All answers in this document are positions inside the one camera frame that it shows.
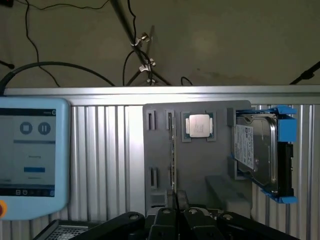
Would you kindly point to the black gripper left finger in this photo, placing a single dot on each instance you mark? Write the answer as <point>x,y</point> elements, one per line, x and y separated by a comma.
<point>165,225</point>

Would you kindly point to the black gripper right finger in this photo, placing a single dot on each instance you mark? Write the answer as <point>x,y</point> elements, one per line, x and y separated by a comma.
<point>197,225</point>

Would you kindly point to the grey plastic parts rack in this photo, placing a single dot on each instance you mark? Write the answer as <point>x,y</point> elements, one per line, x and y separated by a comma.
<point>200,160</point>

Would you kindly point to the silver hard disk drive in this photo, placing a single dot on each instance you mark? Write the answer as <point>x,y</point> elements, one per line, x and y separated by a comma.
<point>260,150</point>

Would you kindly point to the silver CPU chip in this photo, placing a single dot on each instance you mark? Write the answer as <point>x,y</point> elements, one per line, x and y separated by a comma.
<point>199,126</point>

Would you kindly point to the blue disk caddy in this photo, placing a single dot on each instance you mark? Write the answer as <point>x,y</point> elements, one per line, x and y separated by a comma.
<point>287,130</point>

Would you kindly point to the light blue teach pendant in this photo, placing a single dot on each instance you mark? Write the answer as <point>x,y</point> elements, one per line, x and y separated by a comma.
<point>32,150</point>

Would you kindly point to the black stand leg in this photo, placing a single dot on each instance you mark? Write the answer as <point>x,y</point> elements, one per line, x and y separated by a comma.
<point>10,66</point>
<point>305,73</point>

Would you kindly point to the black tripod with clamps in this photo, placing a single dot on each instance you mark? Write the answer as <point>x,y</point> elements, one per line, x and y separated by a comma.
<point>123,22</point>

